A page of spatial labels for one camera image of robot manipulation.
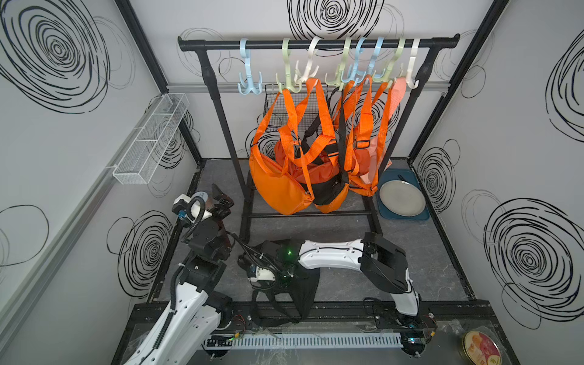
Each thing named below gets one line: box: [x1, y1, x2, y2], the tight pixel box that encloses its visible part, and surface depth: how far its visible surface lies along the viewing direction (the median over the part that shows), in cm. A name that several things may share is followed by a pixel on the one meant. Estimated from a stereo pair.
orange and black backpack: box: [250, 268, 321, 326], surface depth 78 cm
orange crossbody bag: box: [249, 89, 315, 215], surface depth 82 cm
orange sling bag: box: [347, 76, 378, 197], surface depth 72 cm
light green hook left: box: [276, 38, 302, 94], surface depth 56 cm
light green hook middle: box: [324, 37, 353, 92], surface depth 59 cm
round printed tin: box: [462, 330, 503, 365], surface depth 67 cm
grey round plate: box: [378, 180, 427, 218], surface depth 107 cm
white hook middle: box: [294, 36, 321, 85], surface depth 59 cm
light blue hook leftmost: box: [237, 38, 263, 96], surface depth 59 cm
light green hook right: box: [372, 37, 407, 83], surface depth 62 cm
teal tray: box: [377, 168, 402, 220], surface depth 100 cm
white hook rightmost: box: [406, 38, 421, 89], surface depth 59 cm
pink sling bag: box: [358, 76, 408, 185], surface depth 72 cm
